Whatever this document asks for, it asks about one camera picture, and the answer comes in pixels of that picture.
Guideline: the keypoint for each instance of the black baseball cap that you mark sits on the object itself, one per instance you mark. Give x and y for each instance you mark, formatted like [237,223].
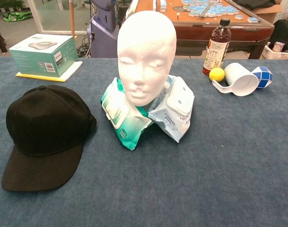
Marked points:
[46,123]

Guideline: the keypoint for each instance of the white foam mannequin head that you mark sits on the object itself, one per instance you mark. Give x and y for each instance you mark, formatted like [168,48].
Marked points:
[146,47]

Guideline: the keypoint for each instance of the dark drink bottle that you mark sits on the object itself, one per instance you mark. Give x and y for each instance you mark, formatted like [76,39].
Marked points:
[217,42]

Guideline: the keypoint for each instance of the green wet wipes pack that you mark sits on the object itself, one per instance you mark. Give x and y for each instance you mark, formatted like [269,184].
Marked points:
[124,127]

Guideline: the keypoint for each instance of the light blue wet wipes pack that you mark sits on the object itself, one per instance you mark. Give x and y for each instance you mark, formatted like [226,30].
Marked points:
[174,111]

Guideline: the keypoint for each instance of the blue felt table cover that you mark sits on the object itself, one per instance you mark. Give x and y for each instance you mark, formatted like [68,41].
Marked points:
[143,184]

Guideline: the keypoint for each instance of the yellow ball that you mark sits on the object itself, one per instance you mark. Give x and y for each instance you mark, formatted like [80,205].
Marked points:
[217,74]

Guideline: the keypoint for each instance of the yellow flat board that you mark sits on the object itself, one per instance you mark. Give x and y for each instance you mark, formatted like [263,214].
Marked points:
[71,69]

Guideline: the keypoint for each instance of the blue purple machine base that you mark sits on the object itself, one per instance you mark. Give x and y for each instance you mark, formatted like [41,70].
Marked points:
[103,35]

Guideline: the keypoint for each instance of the brown mahjong table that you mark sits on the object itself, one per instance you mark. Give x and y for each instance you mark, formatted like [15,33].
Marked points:
[193,30]

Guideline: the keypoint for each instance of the white plastic mug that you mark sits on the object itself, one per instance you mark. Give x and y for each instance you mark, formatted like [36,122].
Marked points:
[240,78]

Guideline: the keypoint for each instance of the teal speaker product box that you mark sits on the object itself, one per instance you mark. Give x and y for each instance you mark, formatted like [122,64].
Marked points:
[39,59]

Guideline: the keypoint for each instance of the wooden pole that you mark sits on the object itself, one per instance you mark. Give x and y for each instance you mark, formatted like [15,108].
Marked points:
[72,19]

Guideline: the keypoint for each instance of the blue white snake cube puzzle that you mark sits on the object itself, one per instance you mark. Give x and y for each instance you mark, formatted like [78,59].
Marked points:
[264,75]

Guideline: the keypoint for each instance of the glass partition panel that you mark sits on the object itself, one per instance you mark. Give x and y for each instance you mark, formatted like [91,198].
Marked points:
[56,16]

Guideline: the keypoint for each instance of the blue mahjong tile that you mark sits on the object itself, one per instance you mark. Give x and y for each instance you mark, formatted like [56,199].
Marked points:
[239,17]
[252,20]

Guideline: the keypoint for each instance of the white plastic basket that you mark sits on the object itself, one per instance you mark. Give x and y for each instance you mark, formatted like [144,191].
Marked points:
[279,55]

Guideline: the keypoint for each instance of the black cloth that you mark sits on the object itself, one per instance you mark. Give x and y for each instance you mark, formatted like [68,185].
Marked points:
[255,4]

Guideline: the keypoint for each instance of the green bag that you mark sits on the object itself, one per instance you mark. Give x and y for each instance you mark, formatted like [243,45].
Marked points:
[17,17]

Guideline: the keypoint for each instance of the brown cardboard box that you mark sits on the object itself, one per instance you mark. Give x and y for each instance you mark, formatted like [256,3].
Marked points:
[269,13]

